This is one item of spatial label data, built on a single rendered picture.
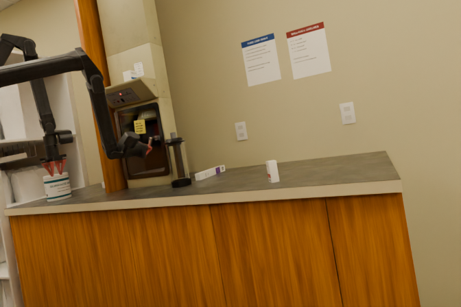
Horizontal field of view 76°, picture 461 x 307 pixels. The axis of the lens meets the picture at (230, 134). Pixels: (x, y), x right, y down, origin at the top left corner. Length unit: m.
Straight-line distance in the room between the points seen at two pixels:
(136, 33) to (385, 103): 1.36
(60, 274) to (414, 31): 2.22
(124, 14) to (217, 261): 1.37
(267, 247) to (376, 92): 0.99
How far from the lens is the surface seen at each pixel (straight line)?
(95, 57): 1.93
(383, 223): 1.09
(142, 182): 1.77
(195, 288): 1.42
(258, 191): 1.09
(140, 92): 1.64
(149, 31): 1.74
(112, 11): 1.93
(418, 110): 1.75
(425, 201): 1.81
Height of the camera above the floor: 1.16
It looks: level
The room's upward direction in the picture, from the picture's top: 10 degrees counter-clockwise
